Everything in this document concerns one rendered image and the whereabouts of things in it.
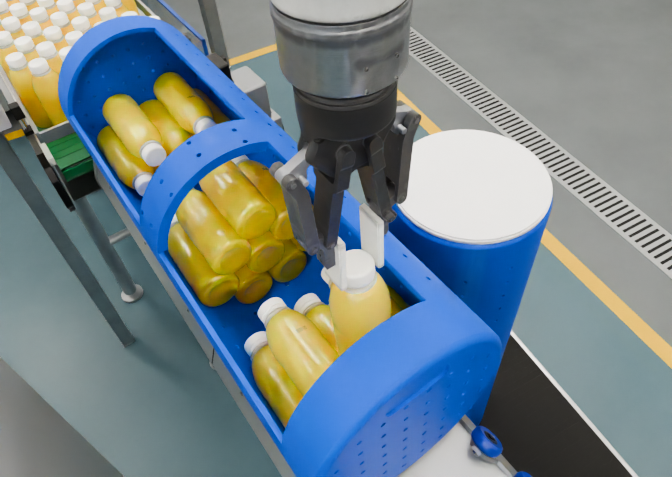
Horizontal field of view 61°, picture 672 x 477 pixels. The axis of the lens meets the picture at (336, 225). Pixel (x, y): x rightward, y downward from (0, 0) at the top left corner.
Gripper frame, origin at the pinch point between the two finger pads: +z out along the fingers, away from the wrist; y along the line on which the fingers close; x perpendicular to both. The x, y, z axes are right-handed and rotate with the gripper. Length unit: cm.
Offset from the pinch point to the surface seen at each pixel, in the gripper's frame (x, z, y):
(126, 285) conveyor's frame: 118, 124, -20
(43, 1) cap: 128, 25, -3
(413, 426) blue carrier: -10.7, 22.2, -0.2
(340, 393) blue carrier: -7.0, 10.6, -7.2
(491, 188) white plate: 15, 28, 39
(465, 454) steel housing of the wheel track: -13.3, 39.1, 8.1
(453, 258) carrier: 9.9, 32.8, 26.5
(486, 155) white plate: 21, 28, 44
